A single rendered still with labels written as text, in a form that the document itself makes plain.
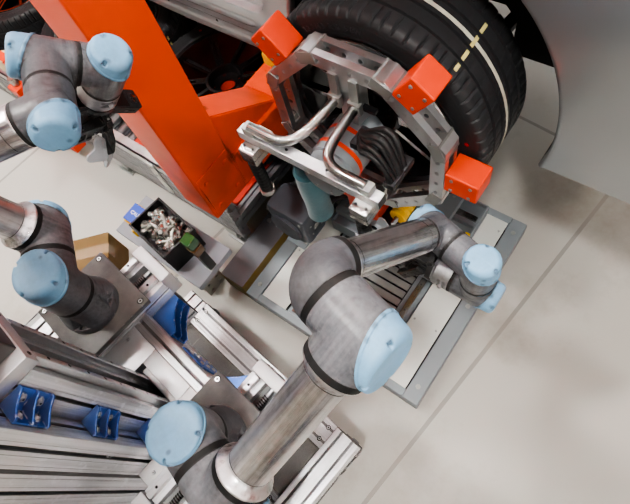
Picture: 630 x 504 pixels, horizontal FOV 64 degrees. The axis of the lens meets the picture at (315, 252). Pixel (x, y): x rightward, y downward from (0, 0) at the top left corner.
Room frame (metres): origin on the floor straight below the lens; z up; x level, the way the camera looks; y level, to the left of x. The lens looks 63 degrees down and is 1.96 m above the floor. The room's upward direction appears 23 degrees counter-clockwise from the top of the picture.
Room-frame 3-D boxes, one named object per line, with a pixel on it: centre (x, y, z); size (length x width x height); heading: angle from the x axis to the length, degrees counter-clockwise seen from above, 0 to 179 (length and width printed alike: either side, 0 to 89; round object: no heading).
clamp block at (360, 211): (0.58, -0.16, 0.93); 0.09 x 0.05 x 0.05; 124
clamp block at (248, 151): (0.86, 0.03, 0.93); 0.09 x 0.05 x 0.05; 124
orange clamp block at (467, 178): (0.58, -0.42, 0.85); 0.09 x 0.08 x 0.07; 34
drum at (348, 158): (0.80, -0.18, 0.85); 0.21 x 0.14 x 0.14; 124
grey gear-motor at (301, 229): (1.08, -0.11, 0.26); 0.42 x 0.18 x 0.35; 124
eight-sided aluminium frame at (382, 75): (0.84, -0.23, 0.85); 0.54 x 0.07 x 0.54; 34
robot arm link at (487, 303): (0.32, -0.30, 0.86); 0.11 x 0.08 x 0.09; 34
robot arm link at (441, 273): (0.38, -0.25, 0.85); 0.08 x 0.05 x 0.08; 124
